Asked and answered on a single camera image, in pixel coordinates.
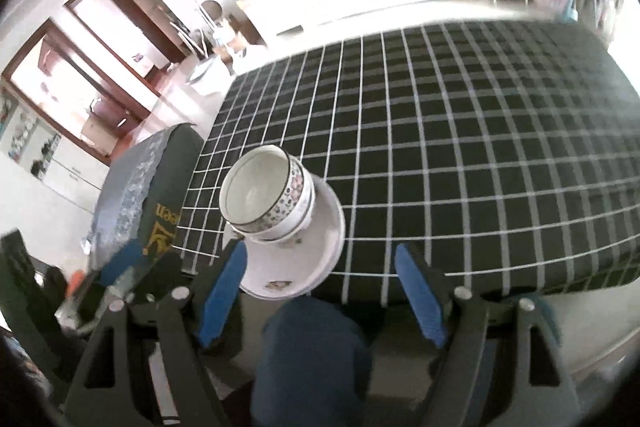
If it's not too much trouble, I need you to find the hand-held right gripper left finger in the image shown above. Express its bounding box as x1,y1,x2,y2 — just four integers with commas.
65,238,251,427

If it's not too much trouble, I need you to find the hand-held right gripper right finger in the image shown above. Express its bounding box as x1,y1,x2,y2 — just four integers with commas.
394,242,583,427

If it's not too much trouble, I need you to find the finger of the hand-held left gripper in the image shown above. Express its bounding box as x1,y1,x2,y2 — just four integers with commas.
95,237,183,305

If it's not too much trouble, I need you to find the white cartoon print deep plate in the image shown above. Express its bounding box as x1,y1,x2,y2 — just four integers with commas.
239,179,347,300

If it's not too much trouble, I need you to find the small white floral bowl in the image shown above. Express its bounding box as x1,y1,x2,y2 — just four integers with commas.
219,145,307,229
235,172,317,242

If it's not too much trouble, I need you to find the large white bowl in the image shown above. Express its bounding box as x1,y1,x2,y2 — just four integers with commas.
250,177,343,258

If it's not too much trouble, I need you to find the dark green printed stool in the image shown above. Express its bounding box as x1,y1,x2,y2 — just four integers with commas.
87,123,206,268

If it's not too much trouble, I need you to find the person's left leg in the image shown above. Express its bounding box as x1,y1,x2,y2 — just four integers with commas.
250,296,373,427

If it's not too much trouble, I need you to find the black white checkered tablecloth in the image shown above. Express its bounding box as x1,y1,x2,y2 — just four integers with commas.
172,19,640,308

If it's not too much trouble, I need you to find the white plastic bin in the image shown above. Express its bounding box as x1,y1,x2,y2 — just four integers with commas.
186,57,235,95

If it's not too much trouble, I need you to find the brown wooden doorway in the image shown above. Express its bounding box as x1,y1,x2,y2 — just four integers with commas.
2,19,161,165
65,0,188,72

